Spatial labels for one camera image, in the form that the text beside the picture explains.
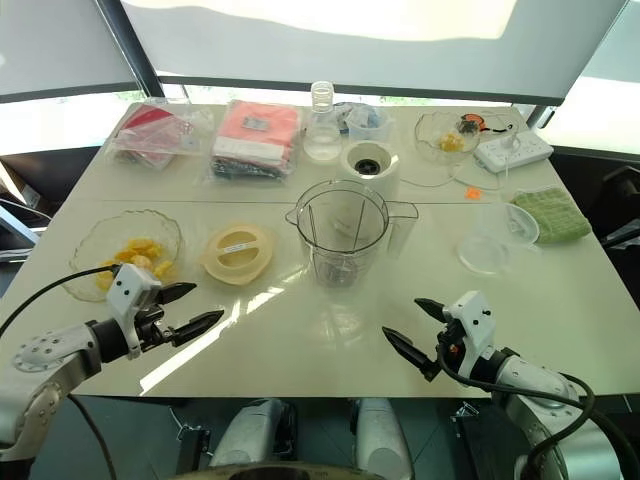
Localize small clear plastic tub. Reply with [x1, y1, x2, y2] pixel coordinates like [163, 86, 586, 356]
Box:
[344, 104, 392, 147]

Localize white blender base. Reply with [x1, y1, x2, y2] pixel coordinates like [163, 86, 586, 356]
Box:
[339, 140, 403, 202]

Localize black chair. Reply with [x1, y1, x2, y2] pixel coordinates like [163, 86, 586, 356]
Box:
[598, 163, 640, 247]

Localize silver rounded robot leg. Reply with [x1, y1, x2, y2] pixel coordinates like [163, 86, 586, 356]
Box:
[208, 398, 297, 470]
[353, 396, 415, 480]

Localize white power cable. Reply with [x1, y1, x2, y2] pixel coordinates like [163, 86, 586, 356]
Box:
[399, 133, 521, 192]

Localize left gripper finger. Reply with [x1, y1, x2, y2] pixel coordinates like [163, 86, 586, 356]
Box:
[159, 282, 198, 304]
[167, 309, 226, 348]

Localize black table bracket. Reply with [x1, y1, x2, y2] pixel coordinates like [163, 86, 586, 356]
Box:
[448, 399, 482, 427]
[171, 408, 212, 475]

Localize red cloth in plastic bag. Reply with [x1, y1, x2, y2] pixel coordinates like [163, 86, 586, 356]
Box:
[109, 101, 217, 169]

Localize large scalloped glass bowl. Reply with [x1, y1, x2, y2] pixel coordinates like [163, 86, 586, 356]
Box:
[69, 208, 186, 303]

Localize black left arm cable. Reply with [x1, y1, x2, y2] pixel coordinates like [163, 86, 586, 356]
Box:
[0, 266, 121, 337]

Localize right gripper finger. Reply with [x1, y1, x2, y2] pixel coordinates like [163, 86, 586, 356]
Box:
[381, 326, 442, 384]
[413, 297, 448, 327]

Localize white power strip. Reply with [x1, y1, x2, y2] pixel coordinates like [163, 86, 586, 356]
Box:
[472, 131, 555, 174]

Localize green folded cloth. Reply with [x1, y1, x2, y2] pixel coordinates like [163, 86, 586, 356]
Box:
[509, 185, 594, 247]

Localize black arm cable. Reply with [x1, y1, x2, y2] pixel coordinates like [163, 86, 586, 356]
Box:
[0, 266, 121, 337]
[436, 344, 597, 480]

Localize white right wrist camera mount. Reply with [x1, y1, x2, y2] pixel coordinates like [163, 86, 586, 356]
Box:
[441, 290, 497, 382]

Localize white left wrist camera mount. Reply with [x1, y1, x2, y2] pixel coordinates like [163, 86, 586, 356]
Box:
[104, 263, 164, 360]

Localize dark cloth in plastic bag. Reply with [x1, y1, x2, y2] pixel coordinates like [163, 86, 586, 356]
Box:
[208, 156, 290, 184]

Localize clear glass flask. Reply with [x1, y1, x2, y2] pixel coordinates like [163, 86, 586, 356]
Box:
[302, 80, 344, 163]

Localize dark slanted window post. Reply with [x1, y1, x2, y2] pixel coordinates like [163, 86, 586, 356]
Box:
[93, 0, 167, 99]

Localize grey window sill beam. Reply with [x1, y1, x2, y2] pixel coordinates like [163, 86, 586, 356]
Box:
[155, 74, 569, 107]

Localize pink cloth in plastic bag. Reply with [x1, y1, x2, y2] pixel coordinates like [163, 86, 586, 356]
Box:
[207, 99, 305, 171]

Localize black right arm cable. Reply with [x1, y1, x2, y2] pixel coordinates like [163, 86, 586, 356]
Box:
[436, 344, 597, 480]

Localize clear plastic blender jug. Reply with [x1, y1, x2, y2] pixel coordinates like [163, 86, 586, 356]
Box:
[285, 179, 421, 292]

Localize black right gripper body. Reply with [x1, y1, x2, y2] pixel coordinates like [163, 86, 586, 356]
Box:
[433, 319, 470, 375]

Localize clear plastic measuring cup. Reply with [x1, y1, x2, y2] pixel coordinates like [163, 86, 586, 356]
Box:
[455, 201, 543, 278]

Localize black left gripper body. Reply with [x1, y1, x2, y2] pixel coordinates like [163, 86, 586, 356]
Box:
[132, 299, 177, 350]

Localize cream round blender lid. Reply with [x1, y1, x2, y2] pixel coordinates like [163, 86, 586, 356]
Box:
[199, 222, 278, 288]

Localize small scalloped glass bowl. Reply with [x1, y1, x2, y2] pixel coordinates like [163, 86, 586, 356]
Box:
[413, 110, 481, 166]

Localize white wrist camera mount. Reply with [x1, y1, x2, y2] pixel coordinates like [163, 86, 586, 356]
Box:
[441, 290, 497, 382]
[104, 263, 164, 360]

